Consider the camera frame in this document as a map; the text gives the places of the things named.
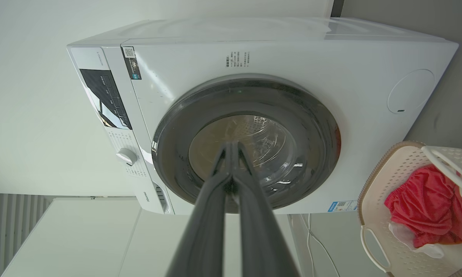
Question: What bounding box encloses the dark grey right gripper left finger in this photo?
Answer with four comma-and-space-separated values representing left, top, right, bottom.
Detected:
165, 142, 234, 277

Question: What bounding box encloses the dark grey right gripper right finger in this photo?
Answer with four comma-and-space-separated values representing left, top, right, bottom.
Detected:
233, 142, 301, 277

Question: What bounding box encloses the glass washer door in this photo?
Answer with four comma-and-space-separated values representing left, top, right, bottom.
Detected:
152, 74, 341, 214

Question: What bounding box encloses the white front-load washing machine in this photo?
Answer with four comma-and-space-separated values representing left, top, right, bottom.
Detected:
67, 17, 459, 215

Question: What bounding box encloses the blue energy label sticker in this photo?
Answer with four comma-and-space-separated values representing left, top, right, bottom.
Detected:
328, 200, 358, 213

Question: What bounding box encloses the stainless steel perforated drum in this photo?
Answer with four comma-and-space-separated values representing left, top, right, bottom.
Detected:
188, 115, 297, 186

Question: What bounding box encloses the silver control knob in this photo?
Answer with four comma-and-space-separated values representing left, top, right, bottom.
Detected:
116, 148, 138, 166

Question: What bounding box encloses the white cabinet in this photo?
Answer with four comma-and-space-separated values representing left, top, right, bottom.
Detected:
0, 197, 301, 277

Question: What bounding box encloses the beige perforated laundry basket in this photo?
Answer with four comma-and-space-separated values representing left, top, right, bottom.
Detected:
358, 141, 462, 277

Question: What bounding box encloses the red garment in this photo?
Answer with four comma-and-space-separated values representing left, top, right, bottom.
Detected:
384, 165, 462, 249

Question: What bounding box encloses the black QR code sticker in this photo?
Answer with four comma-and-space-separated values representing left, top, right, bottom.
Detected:
122, 47, 142, 80

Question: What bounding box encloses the grey ribbed radiator panel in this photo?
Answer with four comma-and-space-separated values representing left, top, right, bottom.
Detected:
0, 192, 51, 277

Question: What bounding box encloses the thin white power cable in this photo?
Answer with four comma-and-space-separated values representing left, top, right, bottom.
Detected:
302, 214, 341, 277

